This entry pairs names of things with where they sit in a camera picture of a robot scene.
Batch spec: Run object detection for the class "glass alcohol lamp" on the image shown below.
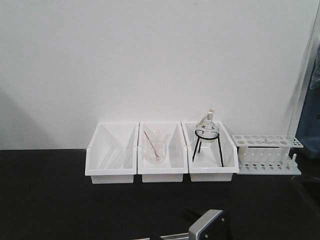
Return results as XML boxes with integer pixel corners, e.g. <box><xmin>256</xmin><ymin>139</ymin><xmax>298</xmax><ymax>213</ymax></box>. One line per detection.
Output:
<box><xmin>195</xmin><ymin>109</ymin><xmax>220</xmax><ymax>143</ymax></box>

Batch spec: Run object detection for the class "white plastic bin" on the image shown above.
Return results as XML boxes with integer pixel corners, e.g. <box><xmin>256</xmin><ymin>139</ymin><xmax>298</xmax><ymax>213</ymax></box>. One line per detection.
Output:
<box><xmin>137</xmin><ymin>122</ymin><xmax>188</xmax><ymax>183</ymax></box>
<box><xmin>85</xmin><ymin>122</ymin><xmax>139</xmax><ymax>184</ymax></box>
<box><xmin>181</xmin><ymin>121</ymin><xmax>239</xmax><ymax>182</ymax></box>

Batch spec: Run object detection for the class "red stirring rod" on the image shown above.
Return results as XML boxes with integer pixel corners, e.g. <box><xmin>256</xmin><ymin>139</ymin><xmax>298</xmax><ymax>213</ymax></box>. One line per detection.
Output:
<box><xmin>143</xmin><ymin>131</ymin><xmax>161</xmax><ymax>160</ymax></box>

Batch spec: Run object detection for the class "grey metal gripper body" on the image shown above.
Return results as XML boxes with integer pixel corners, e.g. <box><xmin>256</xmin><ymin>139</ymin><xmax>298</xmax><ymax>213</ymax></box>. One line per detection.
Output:
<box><xmin>188</xmin><ymin>209</ymin><xmax>228</xmax><ymax>240</ymax></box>

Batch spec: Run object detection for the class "left white plastic bin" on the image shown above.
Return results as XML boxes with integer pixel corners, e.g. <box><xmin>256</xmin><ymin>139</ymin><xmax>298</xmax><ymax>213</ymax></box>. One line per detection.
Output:
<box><xmin>85</xmin><ymin>122</ymin><xmax>139</xmax><ymax>184</ymax></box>

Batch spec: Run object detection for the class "right white plastic bin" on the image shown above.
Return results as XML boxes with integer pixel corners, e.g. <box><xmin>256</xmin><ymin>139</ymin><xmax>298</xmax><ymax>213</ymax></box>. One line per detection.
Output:
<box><xmin>181</xmin><ymin>121</ymin><xmax>239</xmax><ymax>182</ymax></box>

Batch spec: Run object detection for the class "black wire tripod stand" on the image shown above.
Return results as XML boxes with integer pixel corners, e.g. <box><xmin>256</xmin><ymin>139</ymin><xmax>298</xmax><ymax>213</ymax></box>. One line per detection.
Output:
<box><xmin>192</xmin><ymin>130</ymin><xmax>224</xmax><ymax>167</ymax></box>

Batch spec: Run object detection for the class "white test tube rack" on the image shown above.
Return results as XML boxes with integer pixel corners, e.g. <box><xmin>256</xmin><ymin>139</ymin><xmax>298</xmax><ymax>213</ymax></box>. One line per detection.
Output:
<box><xmin>232</xmin><ymin>134</ymin><xmax>304</xmax><ymax>175</ymax></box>

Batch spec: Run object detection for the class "middle white plastic bin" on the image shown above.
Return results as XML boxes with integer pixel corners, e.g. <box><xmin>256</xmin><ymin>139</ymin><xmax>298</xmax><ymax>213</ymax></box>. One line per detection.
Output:
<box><xmin>137</xmin><ymin>122</ymin><xmax>188</xmax><ymax>183</ymax></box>

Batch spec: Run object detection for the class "small glass beaker in bin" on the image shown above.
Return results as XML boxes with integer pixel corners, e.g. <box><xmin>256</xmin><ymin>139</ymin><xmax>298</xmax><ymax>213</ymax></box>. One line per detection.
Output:
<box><xmin>144</xmin><ymin>130</ymin><xmax>170</xmax><ymax>165</ymax></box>

